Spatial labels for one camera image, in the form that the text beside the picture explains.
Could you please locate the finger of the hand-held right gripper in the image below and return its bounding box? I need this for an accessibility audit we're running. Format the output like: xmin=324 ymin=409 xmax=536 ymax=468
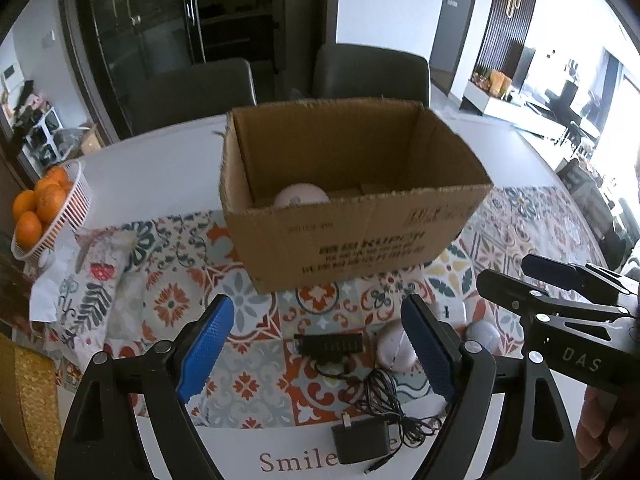
xmin=521 ymin=254 xmax=640 ymax=306
xmin=475 ymin=270 xmax=632 ymax=322

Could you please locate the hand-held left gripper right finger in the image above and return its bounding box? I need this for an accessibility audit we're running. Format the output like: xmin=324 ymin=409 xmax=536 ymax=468
xmin=400 ymin=294 xmax=583 ymax=480

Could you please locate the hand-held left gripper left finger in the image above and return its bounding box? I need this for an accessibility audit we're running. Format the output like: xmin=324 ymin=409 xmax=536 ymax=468
xmin=54 ymin=294 xmax=236 ymax=480

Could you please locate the round taupe puck device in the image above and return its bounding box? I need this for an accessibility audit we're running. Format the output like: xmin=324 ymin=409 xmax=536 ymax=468
xmin=376 ymin=321 xmax=420 ymax=373

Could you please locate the round grey puck device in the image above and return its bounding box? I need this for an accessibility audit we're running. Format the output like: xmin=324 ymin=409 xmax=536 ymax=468
xmin=462 ymin=321 xmax=501 ymax=356

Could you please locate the black usb hub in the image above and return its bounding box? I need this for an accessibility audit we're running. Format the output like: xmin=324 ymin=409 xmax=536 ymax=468
xmin=292 ymin=332 xmax=364 ymax=386

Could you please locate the black power adapter with cable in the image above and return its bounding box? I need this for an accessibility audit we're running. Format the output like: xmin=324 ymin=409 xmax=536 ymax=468
xmin=331 ymin=367 xmax=443 ymax=475

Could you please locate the brown cardboard box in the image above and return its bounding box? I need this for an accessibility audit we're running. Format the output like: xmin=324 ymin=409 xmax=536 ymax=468
xmin=218 ymin=100 xmax=495 ymax=295

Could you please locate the person's right hand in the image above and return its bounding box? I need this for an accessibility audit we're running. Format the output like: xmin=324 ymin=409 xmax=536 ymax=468
xmin=575 ymin=385 xmax=628 ymax=478

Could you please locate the colourful tile-pattern table mat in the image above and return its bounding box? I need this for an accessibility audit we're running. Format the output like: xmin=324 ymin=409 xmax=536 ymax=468
xmin=42 ymin=182 xmax=608 ymax=480

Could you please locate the white low console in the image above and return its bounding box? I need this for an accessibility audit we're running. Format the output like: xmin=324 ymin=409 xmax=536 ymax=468
xmin=460 ymin=80 xmax=601 ymax=141

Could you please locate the crumpled white tissue paper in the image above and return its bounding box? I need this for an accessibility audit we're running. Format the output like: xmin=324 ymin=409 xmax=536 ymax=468
xmin=30 ymin=245 xmax=81 ymax=322

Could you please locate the white table cover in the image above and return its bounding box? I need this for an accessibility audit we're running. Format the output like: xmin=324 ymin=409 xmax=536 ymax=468
xmin=75 ymin=110 xmax=566 ymax=241

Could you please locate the woven straw mat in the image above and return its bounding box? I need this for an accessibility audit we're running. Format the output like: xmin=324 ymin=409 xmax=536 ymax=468
xmin=12 ymin=345 xmax=63 ymax=466

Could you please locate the white deer night lamp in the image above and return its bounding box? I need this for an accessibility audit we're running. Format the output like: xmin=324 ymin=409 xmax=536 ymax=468
xmin=274 ymin=183 xmax=331 ymax=207

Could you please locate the orange decor piece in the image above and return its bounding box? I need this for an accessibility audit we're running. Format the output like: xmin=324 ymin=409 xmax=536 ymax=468
xmin=487 ymin=70 xmax=511 ymax=96

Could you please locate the white slatted fruit basket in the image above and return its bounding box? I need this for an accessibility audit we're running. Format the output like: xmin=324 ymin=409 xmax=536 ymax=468
xmin=11 ymin=160 xmax=94 ymax=261

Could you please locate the pile of oranges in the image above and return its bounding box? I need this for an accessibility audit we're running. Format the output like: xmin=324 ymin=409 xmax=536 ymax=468
xmin=11 ymin=166 xmax=73 ymax=251

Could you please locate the small brown carton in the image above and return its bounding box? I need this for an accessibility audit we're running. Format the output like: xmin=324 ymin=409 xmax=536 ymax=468
xmin=80 ymin=124 xmax=106 ymax=155

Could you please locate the dark grey dining chair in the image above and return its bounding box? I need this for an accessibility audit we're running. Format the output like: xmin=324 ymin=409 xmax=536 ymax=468
xmin=127 ymin=57 xmax=258 ymax=136
xmin=312 ymin=43 xmax=432 ymax=108

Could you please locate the dark door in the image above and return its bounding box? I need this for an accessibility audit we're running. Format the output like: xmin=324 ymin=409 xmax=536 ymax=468
xmin=430 ymin=0 xmax=485 ymax=73

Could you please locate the white cube shelf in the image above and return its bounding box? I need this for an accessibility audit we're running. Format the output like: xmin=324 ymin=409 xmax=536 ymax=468
xmin=20 ymin=110 xmax=63 ymax=166

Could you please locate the black glass-door cabinet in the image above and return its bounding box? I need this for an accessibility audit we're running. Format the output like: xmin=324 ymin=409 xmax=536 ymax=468
xmin=59 ymin=0 xmax=281 ymax=141

